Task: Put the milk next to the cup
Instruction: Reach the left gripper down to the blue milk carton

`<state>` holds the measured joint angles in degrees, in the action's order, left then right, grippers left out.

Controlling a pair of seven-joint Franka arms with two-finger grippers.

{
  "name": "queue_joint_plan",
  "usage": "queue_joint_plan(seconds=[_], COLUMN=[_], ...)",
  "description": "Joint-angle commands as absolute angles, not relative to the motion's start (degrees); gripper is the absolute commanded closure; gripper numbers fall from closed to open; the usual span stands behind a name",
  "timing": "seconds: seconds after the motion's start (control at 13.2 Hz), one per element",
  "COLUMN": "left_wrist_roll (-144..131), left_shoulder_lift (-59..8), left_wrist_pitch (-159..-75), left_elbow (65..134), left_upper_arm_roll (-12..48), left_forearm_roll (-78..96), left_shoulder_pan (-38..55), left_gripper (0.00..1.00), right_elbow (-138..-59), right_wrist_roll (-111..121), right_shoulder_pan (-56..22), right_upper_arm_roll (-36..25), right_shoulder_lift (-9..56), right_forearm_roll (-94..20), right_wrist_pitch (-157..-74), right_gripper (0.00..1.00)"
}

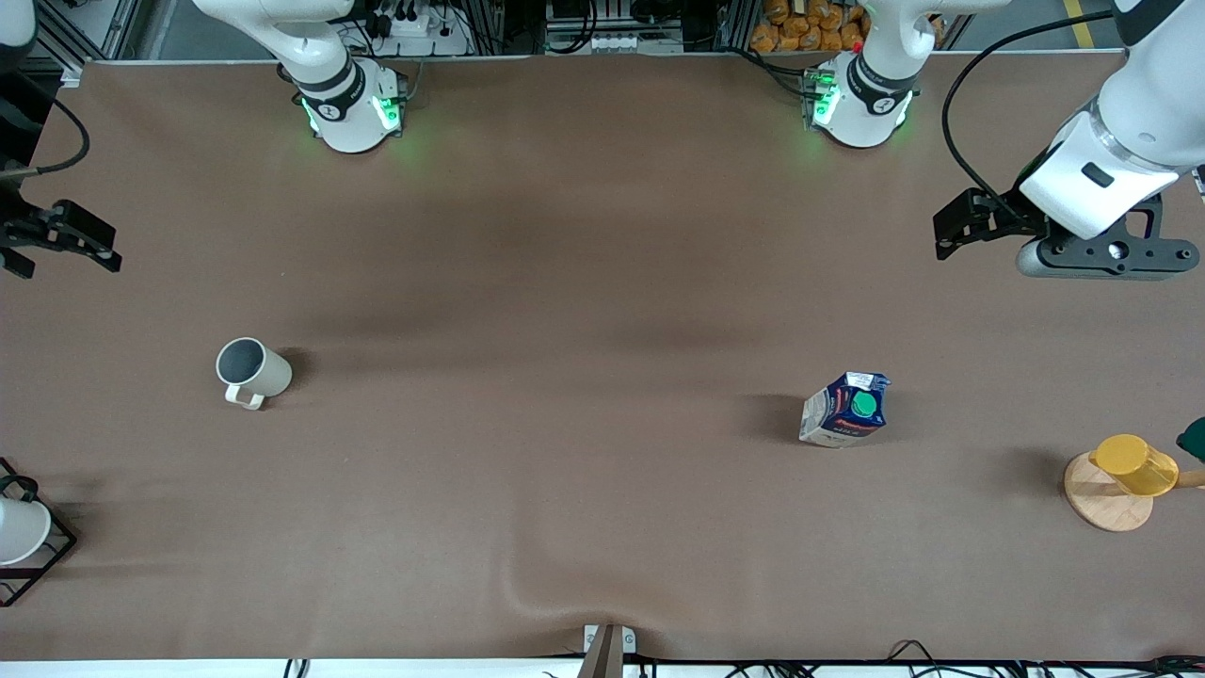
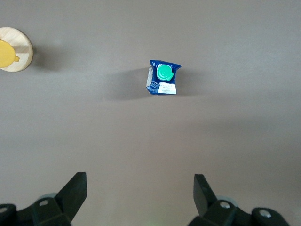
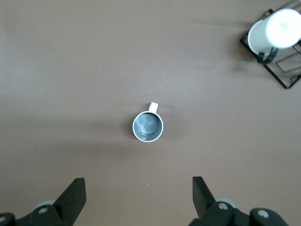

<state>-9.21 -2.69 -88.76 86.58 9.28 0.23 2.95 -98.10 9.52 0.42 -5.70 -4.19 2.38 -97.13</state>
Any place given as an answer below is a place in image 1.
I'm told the beige mug with handle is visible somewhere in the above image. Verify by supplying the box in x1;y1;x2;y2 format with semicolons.
216;337;294;412

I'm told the blue white milk carton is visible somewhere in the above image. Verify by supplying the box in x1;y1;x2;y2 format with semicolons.
798;371;892;449

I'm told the yellow plastic cup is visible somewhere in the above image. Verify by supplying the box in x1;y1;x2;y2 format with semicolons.
1089;434;1180;497

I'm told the bag of orange snacks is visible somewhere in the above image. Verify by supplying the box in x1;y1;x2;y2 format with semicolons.
749;0;869;55

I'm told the round wooden stand base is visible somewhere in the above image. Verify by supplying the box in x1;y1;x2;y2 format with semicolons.
1064;452;1155;533

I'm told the white power strip with plugs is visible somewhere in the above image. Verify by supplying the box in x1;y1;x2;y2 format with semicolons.
362;0;474;57

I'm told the brown table mat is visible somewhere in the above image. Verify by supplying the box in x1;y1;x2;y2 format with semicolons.
0;52;1205;662

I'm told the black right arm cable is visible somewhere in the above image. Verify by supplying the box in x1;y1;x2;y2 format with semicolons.
0;92;91;182

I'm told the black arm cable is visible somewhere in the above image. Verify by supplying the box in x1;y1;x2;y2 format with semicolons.
0;92;91;182
940;9;1117;204

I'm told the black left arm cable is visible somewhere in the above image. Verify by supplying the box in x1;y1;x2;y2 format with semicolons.
940;9;1117;204

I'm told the black wire rack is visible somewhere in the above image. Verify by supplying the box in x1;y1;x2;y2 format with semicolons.
0;458;78;607

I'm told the grey camera pole clamp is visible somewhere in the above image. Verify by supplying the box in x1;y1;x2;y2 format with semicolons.
581;623;637;678

